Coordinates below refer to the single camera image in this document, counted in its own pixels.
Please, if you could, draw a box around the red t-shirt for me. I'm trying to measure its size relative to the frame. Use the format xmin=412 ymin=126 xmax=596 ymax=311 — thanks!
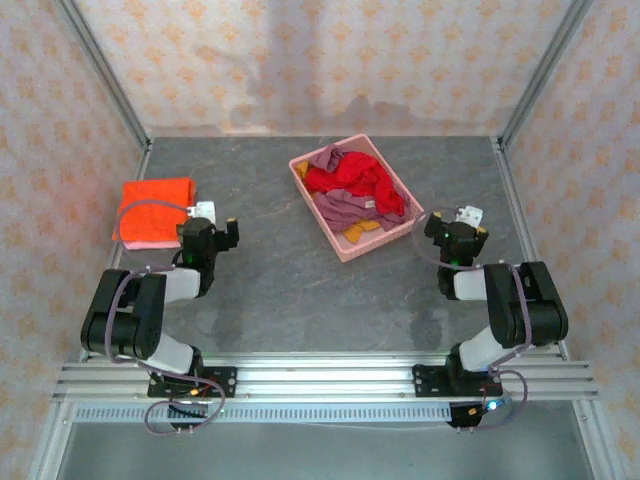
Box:
xmin=304 ymin=149 xmax=406 ymax=217

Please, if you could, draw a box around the pink perforated plastic basket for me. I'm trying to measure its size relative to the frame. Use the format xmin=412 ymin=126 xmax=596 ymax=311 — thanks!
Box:
xmin=288 ymin=133 xmax=427 ymax=264

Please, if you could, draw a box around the folded pink t-shirt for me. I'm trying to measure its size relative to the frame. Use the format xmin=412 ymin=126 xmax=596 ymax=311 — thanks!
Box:
xmin=122 ymin=239 xmax=182 ymax=251

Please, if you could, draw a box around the mustard yellow t-shirt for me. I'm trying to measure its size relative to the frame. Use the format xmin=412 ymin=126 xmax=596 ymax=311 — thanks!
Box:
xmin=294 ymin=160 xmax=381 ymax=246

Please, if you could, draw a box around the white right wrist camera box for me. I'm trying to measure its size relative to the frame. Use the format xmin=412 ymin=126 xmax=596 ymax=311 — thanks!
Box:
xmin=458 ymin=204 xmax=485 ymax=229

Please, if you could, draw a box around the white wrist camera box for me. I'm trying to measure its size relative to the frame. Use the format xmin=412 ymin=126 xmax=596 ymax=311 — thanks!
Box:
xmin=188 ymin=200 xmax=219 ymax=225
xmin=458 ymin=204 xmax=485 ymax=229

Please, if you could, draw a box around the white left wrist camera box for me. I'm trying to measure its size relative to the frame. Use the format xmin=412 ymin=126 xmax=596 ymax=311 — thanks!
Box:
xmin=188 ymin=200 xmax=219 ymax=225

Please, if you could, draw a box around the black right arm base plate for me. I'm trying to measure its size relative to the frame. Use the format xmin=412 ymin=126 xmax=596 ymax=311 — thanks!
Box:
xmin=411 ymin=364 xmax=502 ymax=400

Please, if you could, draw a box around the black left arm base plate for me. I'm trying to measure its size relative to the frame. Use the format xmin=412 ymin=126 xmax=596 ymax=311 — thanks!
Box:
xmin=146 ymin=366 xmax=239 ymax=400

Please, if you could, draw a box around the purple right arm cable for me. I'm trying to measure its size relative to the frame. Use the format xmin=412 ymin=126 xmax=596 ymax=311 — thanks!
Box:
xmin=410 ymin=203 xmax=529 ymax=432

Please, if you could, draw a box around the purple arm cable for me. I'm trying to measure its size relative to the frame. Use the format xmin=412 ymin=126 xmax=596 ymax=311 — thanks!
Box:
xmin=410 ymin=203 xmax=529 ymax=432
xmin=110 ymin=199 xmax=227 ymax=437

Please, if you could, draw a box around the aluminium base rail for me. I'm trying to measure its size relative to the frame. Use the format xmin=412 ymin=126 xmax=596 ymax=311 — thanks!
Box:
xmin=53 ymin=360 xmax=600 ymax=402

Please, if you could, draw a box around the aluminium frame post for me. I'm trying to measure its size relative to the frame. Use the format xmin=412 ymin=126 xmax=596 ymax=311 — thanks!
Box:
xmin=55 ymin=0 xmax=152 ymax=147
xmin=498 ymin=0 xmax=595 ymax=146

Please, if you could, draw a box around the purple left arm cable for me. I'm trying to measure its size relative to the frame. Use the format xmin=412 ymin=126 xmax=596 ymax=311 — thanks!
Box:
xmin=110 ymin=199 xmax=227 ymax=437

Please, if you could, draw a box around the grey slotted cable duct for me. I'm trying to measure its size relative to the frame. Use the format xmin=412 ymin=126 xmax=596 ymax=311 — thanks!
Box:
xmin=73 ymin=402 xmax=454 ymax=424

